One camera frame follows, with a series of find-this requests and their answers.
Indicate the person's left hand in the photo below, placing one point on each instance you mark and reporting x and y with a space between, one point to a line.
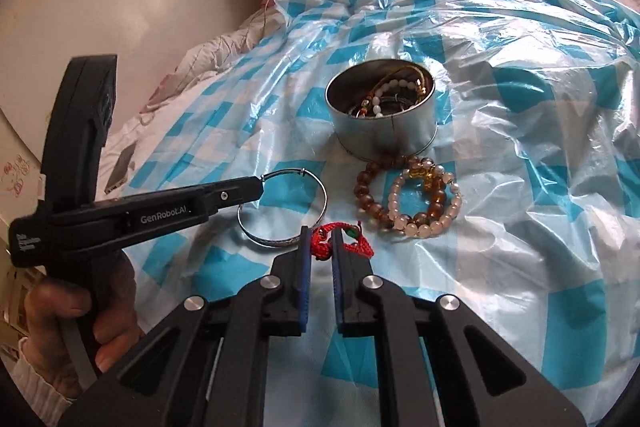
117 302

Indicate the silver bangle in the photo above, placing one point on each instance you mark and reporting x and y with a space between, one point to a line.
267 243

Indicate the blue checked plastic sheet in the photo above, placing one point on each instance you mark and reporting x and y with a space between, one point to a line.
500 157

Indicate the round metal tin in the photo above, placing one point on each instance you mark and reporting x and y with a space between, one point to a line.
380 137

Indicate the person's left forearm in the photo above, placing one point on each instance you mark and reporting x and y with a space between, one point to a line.
40 382

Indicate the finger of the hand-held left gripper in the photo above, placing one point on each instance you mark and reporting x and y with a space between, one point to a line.
235 196

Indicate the smartphone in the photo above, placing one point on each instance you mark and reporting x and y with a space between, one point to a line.
120 172

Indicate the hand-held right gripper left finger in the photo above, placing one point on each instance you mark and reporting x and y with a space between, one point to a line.
303 267

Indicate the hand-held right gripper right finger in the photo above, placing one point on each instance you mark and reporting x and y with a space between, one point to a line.
340 277

